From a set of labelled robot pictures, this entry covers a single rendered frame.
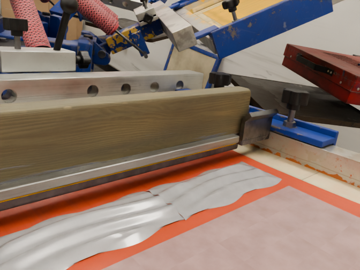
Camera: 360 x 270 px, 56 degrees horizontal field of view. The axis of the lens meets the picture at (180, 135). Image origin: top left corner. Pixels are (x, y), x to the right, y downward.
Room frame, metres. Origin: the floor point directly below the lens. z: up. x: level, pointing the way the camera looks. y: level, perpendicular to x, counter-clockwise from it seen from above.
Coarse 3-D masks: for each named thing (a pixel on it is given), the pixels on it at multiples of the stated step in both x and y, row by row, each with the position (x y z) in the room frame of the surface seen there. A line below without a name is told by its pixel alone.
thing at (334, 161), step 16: (256, 144) 0.52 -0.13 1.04; (272, 144) 0.50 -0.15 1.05; (288, 144) 0.49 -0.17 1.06; (304, 144) 0.47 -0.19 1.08; (304, 160) 0.46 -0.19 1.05; (320, 160) 0.45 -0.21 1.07; (336, 160) 0.43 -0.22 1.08; (352, 160) 0.42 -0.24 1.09; (336, 176) 0.43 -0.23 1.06; (352, 176) 0.41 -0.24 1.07
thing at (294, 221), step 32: (192, 160) 0.43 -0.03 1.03; (224, 160) 0.45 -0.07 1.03; (256, 192) 0.35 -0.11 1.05; (288, 192) 0.36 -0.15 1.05; (320, 192) 0.38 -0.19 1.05; (192, 224) 0.27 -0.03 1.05; (224, 224) 0.27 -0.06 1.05; (256, 224) 0.28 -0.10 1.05; (288, 224) 0.29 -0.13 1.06; (320, 224) 0.30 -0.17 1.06; (352, 224) 0.30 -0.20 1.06; (256, 256) 0.23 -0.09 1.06; (288, 256) 0.24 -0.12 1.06; (320, 256) 0.24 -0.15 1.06; (352, 256) 0.25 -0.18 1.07
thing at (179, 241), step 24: (72, 192) 0.30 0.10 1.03; (96, 192) 0.31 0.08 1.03; (120, 192) 0.31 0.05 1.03; (0, 216) 0.24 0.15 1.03; (24, 216) 0.24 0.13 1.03; (48, 216) 0.25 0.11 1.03; (144, 240) 0.23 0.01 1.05; (168, 240) 0.24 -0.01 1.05; (192, 240) 0.24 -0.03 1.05; (96, 264) 0.19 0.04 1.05; (120, 264) 0.20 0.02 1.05; (144, 264) 0.20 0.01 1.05; (168, 264) 0.21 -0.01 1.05; (192, 264) 0.21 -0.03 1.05; (216, 264) 0.21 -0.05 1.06; (240, 264) 0.22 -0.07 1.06
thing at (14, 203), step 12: (192, 156) 0.42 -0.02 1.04; (204, 156) 0.43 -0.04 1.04; (144, 168) 0.36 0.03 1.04; (156, 168) 0.37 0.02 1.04; (96, 180) 0.31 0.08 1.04; (108, 180) 0.32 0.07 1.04; (48, 192) 0.27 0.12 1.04; (60, 192) 0.28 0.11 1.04; (0, 204) 0.24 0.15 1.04; (12, 204) 0.25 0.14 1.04; (24, 204) 0.25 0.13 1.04
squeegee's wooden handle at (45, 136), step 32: (128, 96) 0.35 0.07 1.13; (160, 96) 0.37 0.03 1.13; (192, 96) 0.40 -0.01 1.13; (224, 96) 0.45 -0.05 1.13; (0, 128) 0.24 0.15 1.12; (32, 128) 0.26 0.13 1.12; (64, 128) 0.28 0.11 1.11; (96, 128) 0.30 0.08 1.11; (128, 128) 0.33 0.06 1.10; (160, 128) 0.36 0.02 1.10; (192, 128) 0.40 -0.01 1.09; (224, 128) 0.45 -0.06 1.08; (0, 160) 0.24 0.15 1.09; (32, 160) 0.26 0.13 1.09; (64, 160) 0.28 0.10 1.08; (96, 160) 0.30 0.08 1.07
